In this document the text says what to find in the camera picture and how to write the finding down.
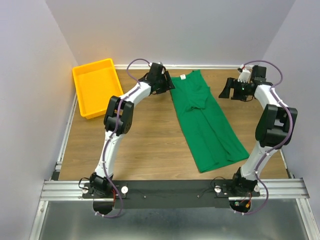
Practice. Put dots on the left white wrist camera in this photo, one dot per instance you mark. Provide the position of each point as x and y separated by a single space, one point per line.
163 68

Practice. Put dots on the aluminium right side rail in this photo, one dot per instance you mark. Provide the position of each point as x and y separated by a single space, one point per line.
285 165

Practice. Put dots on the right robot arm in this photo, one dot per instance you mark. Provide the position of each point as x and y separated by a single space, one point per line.
274 129

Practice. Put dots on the aluminium rail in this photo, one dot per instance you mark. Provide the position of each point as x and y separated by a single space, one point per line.
292 188
285 165
60 157

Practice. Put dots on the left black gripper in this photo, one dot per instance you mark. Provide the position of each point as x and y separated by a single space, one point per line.
168 84

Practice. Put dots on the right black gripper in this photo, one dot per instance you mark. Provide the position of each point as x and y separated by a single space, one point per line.
232 83

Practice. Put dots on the green t shirt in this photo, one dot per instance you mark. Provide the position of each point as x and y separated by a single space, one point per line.
209 136

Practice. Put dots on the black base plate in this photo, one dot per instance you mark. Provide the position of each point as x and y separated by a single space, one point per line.
168 194

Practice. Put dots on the aluminium left side rail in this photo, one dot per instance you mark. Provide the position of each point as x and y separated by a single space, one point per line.
60 157

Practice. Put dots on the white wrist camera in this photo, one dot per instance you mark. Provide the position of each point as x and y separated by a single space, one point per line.
163 68
244 73

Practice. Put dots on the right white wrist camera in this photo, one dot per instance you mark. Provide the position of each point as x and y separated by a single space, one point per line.
244 73

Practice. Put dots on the yellow plastic tray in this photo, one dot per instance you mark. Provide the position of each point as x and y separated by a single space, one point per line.
95 84

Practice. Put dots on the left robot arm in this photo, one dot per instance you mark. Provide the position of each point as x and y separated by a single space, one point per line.
118 120

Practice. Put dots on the aluminium front rail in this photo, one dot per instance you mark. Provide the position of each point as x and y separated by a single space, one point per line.
292 188

